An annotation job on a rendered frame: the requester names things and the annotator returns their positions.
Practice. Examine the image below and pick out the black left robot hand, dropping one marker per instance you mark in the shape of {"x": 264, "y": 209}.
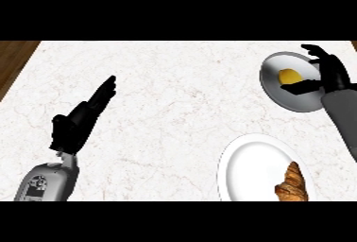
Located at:
{"x": 77, "y": 124}

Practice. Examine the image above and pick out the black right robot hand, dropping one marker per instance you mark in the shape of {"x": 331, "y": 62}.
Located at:
{"x": 332, "y": 71}

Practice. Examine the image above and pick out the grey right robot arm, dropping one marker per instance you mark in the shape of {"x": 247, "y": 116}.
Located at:
{"x": 343, "y": 116}

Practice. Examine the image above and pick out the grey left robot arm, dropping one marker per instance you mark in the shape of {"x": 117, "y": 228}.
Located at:
{"x": 49, "y": 182}

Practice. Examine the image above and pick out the yellow lemon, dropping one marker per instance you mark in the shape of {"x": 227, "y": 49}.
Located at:
{"x": 288, "y": 76}

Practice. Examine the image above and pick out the grey plate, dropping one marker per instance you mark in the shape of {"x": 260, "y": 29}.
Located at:
{"x": 285, "y": 97}

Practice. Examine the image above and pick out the white plate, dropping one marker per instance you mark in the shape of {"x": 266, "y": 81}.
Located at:
{"x": 253, "y": 168}

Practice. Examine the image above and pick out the brown croissant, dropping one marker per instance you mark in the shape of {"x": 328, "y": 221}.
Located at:
{"x": 292, "y": 186}

